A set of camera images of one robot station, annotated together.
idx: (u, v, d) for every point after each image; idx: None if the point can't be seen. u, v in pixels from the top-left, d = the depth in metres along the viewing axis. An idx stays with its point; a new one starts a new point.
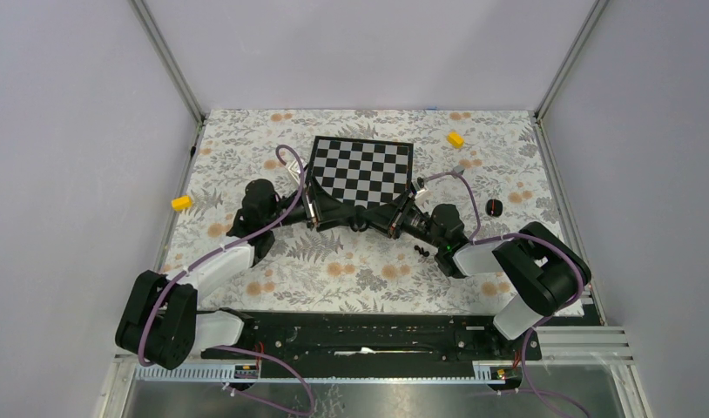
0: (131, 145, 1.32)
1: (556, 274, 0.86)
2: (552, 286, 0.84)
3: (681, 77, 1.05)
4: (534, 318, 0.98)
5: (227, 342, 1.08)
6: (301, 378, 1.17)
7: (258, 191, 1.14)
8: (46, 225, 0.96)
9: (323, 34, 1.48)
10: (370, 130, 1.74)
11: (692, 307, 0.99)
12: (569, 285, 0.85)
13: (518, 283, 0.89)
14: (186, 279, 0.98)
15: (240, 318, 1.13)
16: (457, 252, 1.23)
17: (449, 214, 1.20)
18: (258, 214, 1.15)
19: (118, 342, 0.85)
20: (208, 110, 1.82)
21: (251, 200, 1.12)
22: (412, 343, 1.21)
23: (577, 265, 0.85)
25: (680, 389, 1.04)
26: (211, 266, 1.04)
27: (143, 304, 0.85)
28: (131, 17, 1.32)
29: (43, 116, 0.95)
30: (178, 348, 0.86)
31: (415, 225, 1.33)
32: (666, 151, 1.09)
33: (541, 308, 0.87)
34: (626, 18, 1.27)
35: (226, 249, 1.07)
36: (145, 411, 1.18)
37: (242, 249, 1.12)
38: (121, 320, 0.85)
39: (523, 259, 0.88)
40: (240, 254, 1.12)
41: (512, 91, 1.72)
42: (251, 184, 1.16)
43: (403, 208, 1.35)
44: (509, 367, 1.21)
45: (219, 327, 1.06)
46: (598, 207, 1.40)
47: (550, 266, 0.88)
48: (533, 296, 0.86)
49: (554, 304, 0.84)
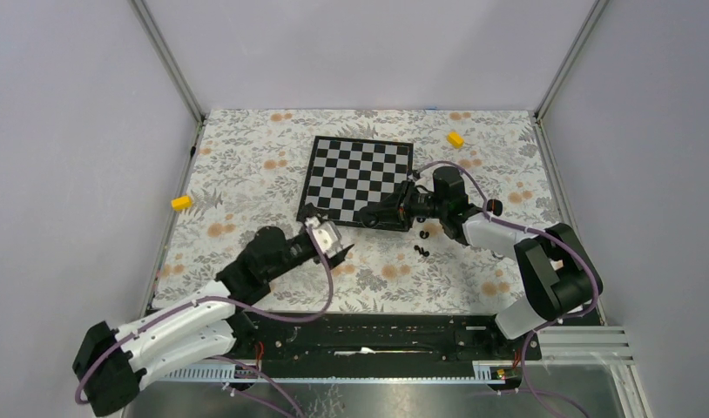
0: (130, 145, 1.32)
1: (567, 282, 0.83)
2: (561, 293, 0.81)
3: (682, 75, 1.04)
4: (534, 322, 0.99)
5: (219, 351, 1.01)
6: (269, 377, 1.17)
7: (271, 239, 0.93)
8: (47, 225, 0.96)
9: (322, 34, 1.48)
10: (370, 130, 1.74)
11: (692, 308, 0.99)
12: (577, 295, 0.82)
13: (528, 282, 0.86)
14: (131, 342, 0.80)
15: (229, 335, 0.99)
16: (467, 221, 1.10)
17: (453, 173, 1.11)
18: (257, 266, 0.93)
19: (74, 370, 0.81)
20: (208, 110, 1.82)
21: (255, 248, 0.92)
22: (412, 343, 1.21)
23: (594, 278, 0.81)
25: (680, 390, 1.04)
26: (172, 323, 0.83)
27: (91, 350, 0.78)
28: (131, 17, 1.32)
29: (44, 116, 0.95)
30: (115, 401, 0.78)
31: (420, 205, 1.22)
32: (666, 151, 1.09)
33: (543, 313, 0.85)
34: (626, 18, 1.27)
35: (198, 305, 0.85)
36: (145, 412, 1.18)
37: (219, 305, 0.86)
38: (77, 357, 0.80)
39: (543, 260, 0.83)
40: (215, 312, 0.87)
41: (512, 91, 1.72)
42: (266, 226, 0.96)
43: (407, 192, 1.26)
44: (509, 367, 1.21)
45: (200, 350, 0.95)
46: (598, 207, 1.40)
47: (566, 273, 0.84)
48: (539, 298, 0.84)
49: (557, 310, 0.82)
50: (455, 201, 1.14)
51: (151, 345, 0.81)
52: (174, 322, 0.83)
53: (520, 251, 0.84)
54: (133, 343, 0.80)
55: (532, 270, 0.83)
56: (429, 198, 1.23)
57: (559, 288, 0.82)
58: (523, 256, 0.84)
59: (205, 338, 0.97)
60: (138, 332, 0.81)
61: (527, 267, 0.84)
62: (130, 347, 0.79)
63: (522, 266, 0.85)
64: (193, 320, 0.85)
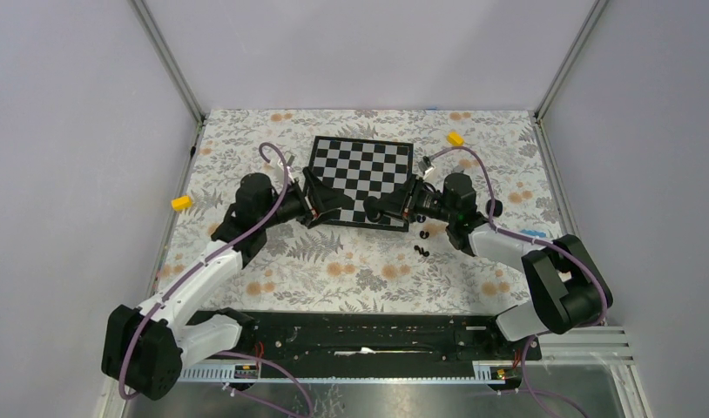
0: (130, 145, 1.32)
1: (576, 294, 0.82)
2: (570, 306, 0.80)
3: (681, 75, 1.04)
4: (538, 328, 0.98)
5: (226, 346, 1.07)
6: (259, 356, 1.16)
7: (257, 182, 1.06)
8: (47, 225, 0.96)
9: (321, 35, 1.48)
10: (370, 130, 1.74)
11: (693, 307, 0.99)
12: (587, 308, 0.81)
13: (536, 293, 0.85)
14: (160, 313, 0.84)
15: (237, 323, 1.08)
16: (474, 232, 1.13)
17: (463, 184, 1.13)
18: (252, 209, 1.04)
19: (104, 371, 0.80)
20: (208, 110, 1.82)
21: (246, 194, 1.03)
22: (412, 344, 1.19)
23: (603, 291, 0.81)
25: (680, 391, 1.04)
26: (190, 287, 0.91)
27: (119, 339, 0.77)
28: (131, 18, 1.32)
29: (43, 117, 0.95)
30: (165, 378, 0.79)
31: (427, 207, 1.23)
32: (666, 151, 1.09)
33: (551, 325, 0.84)
34: (625, 19, 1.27)
35: (207, 262, 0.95)
36: (145, 412, 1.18)
37: (226, 259, 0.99)
38: (103, 355, 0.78)
39: (550, 272, 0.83)
40: (226, 265, 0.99)
41: (512, 91, 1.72)
42: (246, 178, 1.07)
43: (415, 192, 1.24)
44: (509, 367, 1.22)
45: (215, 338, 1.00)
46: (599, 208, 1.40)
47: (574, 286, 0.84)
48: (547, 309, 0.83)
49: (564, 323, 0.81)
50: (465, 212, 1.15)
51: (181, 309, 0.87)
52: (193, 283, 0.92)
53: (528, 262, 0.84)
54: (161, 313, 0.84)
55: (541, 282, 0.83)
56: (436, 200, 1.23)
57: (569, 300, 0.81)
58: (530, 266, 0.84)
59: (217, 326, 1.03)
60: (163, 301, 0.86)
61: (535, 278, 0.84)
62: (161, 316, 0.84)
63: (530, 276, 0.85)
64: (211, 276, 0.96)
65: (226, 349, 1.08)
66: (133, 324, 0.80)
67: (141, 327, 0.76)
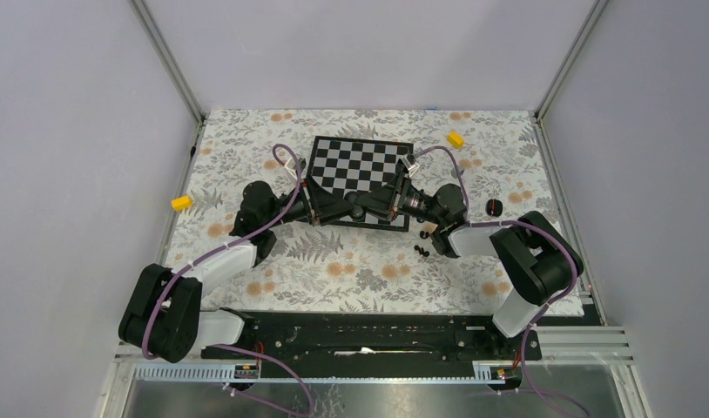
0: (131, 144, 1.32)
1: (549, 266, 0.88)
2: (543, 276, 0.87)
3: (680, 76, 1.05)
4: (529, 314, 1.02)
5: (227, 342, 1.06)
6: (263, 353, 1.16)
7: (257, 193, 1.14)
8: (46, 225, 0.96)
9: (322, 35, 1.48)
10: (370, 130, 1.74)
11: (693, 306, 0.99)
12: (559, 277, 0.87)
13: (512, 269, 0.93)
14: (191, 273, 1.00)
15: (240, 317, 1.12)
16: (454, 232, 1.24)
17: (455, 197, 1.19)
18: (257, 217, 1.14)
19: (121, 334, 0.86)
20: (208, 110, 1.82)
21: (251, 205, 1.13)
22: (412, 343, 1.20)
23: (572, 259, 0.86)
25: (680, 390, 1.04)
26: (218, 259, 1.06)
27: (147, 296, 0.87)
28: (131, 18, 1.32)
29: (43, 117, 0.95)
30: (182, 344, 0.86)
31: (414, 206, 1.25)
32: (665, 152, 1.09)
33: (532, 297, 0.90)
34: (625, 19, 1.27)
35: (231, 247, 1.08)
36: (145, 412, 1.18)
37: (246, 248, 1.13)
38: (125, 313, 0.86)
39: (516, 245, 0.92)
40: (244, 252, 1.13)
41: (513, 91, 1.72)
42: (247, 186, 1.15)
43: (402, 190, 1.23)
44: (509, 367, 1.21)
45: (216, 326, 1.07)
46: (599, 208, 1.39)
47: (544, 257, 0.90)
48: (525, 283, 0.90)
49: (542, 293, 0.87)
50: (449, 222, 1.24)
51: (208, 273, 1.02)
52: (220, 258, 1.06)
53: (496, 240, 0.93)
54: (192, 273, 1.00)
55: (510, 255, 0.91)
56: (423, 201, 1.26)
57: (542, 271, 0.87)
58: (499, 245, 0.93)
59: (222, 315, 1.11)
60: (193, 266, 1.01)
61: (506, 254, 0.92)
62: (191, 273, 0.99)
63: (502, 253, 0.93)
64: (232, 259, 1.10)
65: (228, 345, 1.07)
66: (159, 286, 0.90)
67: (171, 285, 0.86)
